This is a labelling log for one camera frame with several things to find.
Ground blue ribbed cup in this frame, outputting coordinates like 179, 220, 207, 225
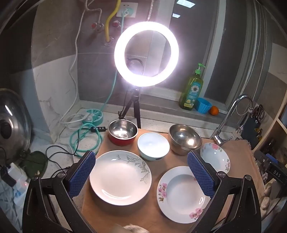
195, 97, 212, 115

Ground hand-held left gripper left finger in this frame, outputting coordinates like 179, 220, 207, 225
22, 150, 97, 233

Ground large pink floral plate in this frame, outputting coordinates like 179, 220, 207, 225
156, 166, 217, 224

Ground thin black cable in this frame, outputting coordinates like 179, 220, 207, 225
45, 145, 75, 181

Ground chrome faucet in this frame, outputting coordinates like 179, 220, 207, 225
210, 94, 254, 146

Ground white wall socket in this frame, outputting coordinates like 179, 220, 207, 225
117, 2, 138, 18

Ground black tripod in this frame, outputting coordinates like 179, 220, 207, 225
118, 87, 142, 129

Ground red steel bowl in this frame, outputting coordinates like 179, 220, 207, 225
108, 119, 138, 146

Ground white power strip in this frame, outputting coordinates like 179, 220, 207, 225
7, 163, 29, 187

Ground brown cloth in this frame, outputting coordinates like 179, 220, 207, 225
81, 129, 265, 233

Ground white leaf print plate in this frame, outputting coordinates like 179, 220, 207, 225
89, 151, 152, 206

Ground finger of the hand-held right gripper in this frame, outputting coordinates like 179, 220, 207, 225
254, 150, 278, 167

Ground large steel bowl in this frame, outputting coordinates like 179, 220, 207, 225
169, 124, 203, 156

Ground small pink floral plate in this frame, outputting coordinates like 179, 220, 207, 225
199, 142, 231, 174

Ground light blue ceramic bowl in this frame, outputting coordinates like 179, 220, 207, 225
137, 132, 170, 162

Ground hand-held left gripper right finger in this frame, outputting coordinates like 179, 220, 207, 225
187, 150, 262, 233

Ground white ring light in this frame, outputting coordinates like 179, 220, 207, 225
114, 21, 180, 88

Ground green dish soap bottle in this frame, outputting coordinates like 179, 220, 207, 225
179, 63, 206, 110

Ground white shelf unit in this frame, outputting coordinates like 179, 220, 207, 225
253, 90, 287, 157

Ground person's left forearm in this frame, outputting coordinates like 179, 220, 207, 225
114, 224, 149, 233

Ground yellow hose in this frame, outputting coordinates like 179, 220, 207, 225
105, 0, 121, 43

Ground white cable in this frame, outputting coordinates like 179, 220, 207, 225
59, 9, 103, 130

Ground dark blue knife holder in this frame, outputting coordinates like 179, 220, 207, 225
241, 114, 260, 148

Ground grey window frame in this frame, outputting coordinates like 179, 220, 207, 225
167, 0, 254, 112

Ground steel pot lid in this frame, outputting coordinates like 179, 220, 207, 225
0, 88, 32, 150

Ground dark green round object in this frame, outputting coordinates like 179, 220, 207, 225
24, 151, 48, 177

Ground black scissors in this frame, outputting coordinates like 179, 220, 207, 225
252, 104, 265, 119

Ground teal cable reel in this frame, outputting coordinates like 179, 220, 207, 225
83, 108, 104, 126

